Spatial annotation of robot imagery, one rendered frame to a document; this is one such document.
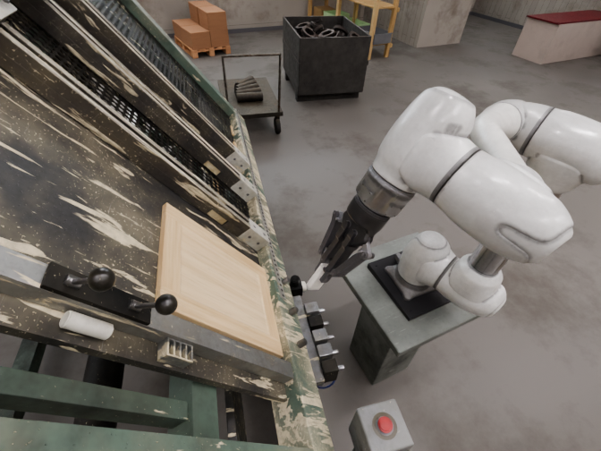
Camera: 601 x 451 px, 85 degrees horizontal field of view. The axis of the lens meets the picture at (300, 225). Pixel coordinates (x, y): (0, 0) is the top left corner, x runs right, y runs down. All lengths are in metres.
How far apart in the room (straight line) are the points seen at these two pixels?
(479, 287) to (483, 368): 1.15
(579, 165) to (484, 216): 0.55
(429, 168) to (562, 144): 0.55
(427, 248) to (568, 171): 0.53
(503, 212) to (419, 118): 0.17
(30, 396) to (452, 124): 0.75
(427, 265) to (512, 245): 0.86
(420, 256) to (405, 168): 0.85
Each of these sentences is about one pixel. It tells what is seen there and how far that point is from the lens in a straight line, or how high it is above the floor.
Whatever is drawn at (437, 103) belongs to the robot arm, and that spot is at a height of 1.75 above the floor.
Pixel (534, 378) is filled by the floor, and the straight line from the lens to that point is 2.54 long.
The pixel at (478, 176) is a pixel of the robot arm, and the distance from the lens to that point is 0.51.
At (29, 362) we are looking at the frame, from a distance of 2.35.
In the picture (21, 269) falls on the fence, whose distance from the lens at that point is 0.68.
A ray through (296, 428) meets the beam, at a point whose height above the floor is 0.89.
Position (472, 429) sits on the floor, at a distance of 2.23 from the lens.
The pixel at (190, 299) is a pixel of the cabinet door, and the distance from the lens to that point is 0.91.
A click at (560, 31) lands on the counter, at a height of 0.55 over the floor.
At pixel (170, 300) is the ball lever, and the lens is 0.63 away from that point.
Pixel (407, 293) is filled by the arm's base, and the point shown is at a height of 0.79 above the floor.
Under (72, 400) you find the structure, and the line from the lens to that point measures 0.74.
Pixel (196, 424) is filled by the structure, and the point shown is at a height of 1.13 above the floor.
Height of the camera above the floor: 1.94
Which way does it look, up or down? 43 degrees down
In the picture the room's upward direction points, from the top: 3 degrees clockwise
